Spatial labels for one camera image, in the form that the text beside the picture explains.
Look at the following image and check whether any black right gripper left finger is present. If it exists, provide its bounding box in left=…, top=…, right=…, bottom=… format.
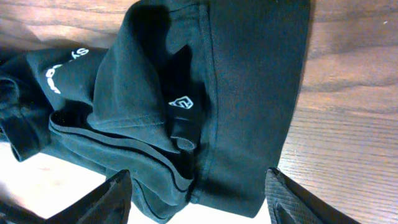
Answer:
left=1, top=170, right=132, bottom=224

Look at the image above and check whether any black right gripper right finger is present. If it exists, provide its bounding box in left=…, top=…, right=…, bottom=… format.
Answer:
left=265, top=168, right=359, bottom=224

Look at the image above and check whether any black t-shirt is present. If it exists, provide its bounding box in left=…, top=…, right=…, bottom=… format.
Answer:
left=1, top=0, right=311, bottom=223

